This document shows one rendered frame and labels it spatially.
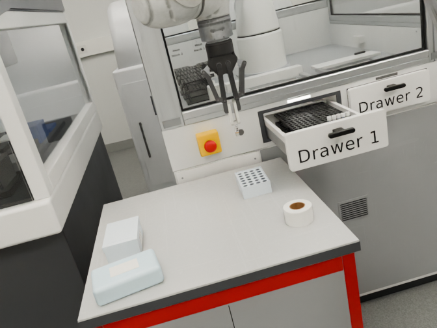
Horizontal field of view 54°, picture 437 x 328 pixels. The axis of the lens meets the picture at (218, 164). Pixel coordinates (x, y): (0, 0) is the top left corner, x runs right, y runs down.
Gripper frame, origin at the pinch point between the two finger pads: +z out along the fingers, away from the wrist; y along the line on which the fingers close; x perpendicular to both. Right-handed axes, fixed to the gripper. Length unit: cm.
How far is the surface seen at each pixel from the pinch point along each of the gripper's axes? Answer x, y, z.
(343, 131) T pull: -14.9, 25.9, 8.5
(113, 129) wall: 344, -94, 75
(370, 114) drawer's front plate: -11.1, 35.5, 7.0
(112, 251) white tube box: -25, -39, 20
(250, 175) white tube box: -1.1, 1.0, 20.0
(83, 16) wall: 343, -88, -42
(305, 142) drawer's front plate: -11.7, 16.3, 10.2
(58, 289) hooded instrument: -2, -65, 41
